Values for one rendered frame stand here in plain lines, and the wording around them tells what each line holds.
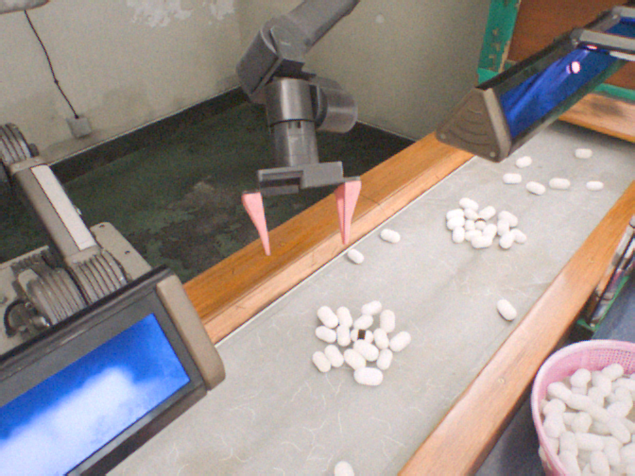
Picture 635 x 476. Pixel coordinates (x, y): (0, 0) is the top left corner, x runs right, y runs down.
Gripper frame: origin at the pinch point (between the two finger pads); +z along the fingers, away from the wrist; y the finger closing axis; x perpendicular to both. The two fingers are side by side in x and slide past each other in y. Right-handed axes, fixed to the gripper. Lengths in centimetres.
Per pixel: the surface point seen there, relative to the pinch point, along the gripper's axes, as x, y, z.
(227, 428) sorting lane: -1.2, 12.4, 21.2
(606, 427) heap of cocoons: 5.5, -33.4, 27.3
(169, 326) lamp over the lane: 32.2, 12.4, 3.4
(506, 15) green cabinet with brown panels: -48, -62, -48
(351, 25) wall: -173, -60, -103
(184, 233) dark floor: -155, 30, -10
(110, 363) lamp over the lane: 33.6, 15.4, 4.6
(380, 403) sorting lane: -0.7, -6.9, 21.5
